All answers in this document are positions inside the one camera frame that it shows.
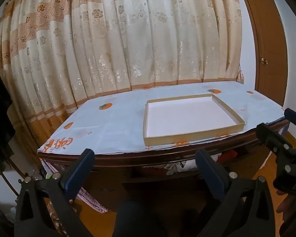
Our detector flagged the brass door knob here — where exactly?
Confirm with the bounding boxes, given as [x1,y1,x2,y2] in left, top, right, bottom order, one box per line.
[261,58,268,65]

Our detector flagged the shallow cardboard box tray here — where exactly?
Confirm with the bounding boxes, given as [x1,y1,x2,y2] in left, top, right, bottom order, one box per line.
[143,94,245,146]

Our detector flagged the beige floral curtain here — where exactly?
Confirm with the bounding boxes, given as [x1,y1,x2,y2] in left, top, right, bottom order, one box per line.
[0,0,242,151]

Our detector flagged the person's right hand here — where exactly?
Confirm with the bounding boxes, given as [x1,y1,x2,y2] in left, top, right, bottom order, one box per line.
[276,194,296,236]

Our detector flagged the brown wooden door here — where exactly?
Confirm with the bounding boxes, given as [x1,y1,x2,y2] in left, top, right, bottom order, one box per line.
[244,0,288,106]

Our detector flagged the white persimmon print tablecloth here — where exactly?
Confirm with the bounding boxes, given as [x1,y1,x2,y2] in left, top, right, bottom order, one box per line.
[38,81,284,155]

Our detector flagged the curtain tassel tieback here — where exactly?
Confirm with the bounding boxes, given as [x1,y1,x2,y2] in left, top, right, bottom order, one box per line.
[236,65,244,84]

